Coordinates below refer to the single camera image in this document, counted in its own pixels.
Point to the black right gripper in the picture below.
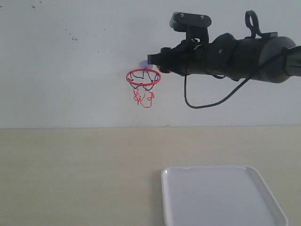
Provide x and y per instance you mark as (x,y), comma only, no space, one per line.
(189,57)

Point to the small orange basketball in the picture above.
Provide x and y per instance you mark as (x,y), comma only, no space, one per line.
(163,70)

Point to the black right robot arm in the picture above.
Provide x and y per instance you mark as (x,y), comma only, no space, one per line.
(270,58)

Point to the red mini basketball hoop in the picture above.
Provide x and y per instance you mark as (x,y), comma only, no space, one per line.
(143,81)

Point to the white rectangular plastic tray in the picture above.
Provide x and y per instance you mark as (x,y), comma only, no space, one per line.
(218,196)

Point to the clear suction cup mount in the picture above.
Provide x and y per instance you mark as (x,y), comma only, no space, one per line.
(144,65)

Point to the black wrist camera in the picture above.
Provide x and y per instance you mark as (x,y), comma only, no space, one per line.
(194,26)

